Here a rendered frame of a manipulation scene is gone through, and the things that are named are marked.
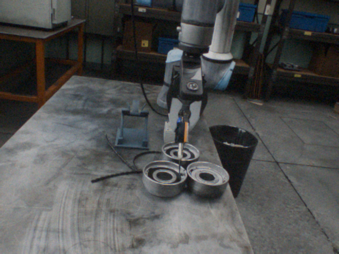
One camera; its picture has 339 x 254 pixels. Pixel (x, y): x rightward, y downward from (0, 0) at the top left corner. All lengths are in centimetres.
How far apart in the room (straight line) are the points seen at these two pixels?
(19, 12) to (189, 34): 238
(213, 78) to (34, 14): 201
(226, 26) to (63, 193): 78
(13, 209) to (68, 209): 10
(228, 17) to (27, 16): 208
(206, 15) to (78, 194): 47
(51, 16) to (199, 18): 228
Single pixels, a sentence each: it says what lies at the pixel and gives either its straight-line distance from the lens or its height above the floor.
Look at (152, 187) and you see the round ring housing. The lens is 72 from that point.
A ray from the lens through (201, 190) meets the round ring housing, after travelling 75.
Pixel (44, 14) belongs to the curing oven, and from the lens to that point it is 290.
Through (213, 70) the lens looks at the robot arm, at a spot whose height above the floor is 99.
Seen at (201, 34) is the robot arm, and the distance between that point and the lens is 69.
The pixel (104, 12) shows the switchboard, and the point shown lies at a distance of 451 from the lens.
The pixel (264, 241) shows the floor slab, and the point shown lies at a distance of 198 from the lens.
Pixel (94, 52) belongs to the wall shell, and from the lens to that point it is 485.
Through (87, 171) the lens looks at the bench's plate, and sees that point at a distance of 81.
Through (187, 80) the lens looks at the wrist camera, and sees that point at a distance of 66.
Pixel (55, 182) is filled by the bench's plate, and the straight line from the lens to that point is 77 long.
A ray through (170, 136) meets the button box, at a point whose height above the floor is 83.
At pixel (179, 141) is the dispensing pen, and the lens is 74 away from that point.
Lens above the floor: 123
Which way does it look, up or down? 23 degrees down
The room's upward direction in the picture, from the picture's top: 8 degrees clockwise
